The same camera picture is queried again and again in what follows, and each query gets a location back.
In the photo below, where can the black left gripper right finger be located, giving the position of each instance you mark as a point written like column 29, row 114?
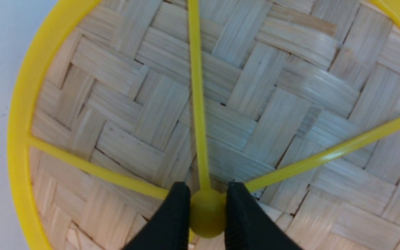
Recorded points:
column 248, row 227

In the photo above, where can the woven bamboo steamer lid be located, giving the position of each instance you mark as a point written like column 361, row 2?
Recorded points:
column 101, row 121

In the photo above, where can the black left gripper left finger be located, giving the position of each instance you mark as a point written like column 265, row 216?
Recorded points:
column 168, row 229

